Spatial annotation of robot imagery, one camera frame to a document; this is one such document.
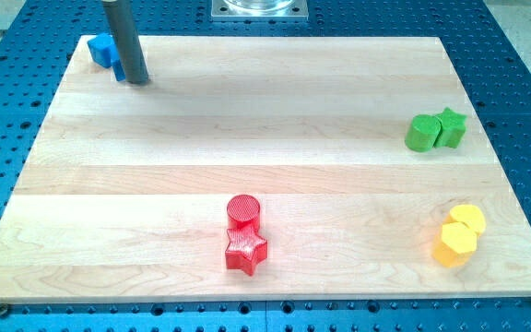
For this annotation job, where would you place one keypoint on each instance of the blue cube block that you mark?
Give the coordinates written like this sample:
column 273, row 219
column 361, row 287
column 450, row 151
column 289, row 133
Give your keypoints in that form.
column 100, row 49

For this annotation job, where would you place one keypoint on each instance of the green star block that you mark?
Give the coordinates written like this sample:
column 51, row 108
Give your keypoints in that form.
column 453, row 128

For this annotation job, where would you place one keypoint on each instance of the wooden board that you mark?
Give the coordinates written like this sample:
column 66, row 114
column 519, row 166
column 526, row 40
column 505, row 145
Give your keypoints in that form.
column 123, row 196

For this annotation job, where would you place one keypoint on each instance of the yellow hexagon front block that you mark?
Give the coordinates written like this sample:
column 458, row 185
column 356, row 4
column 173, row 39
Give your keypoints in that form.
column 454, row 244

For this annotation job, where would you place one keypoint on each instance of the red cylinder block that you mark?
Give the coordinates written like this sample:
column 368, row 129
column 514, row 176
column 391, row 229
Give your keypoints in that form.
column 244, row 210

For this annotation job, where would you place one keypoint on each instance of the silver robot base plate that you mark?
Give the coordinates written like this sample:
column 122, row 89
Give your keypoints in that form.
column 259, row 10

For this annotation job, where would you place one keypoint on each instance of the green cylinder block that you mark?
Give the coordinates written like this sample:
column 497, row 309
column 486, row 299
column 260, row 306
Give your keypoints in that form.
column 423, row 132

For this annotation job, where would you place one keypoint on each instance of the yellow rear block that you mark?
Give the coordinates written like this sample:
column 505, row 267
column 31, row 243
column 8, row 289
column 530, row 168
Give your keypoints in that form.
column 470, row 215

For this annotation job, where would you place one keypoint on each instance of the red star block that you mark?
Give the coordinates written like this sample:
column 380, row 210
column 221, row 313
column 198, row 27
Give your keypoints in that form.
column 246, row 249

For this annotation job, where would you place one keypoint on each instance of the blue block behind rod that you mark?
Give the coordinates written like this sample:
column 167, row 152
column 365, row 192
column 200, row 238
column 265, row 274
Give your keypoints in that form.
column 118, row 70

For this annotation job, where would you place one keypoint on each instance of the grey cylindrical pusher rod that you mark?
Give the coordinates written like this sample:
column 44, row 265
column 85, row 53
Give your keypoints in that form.
column 122, row 25

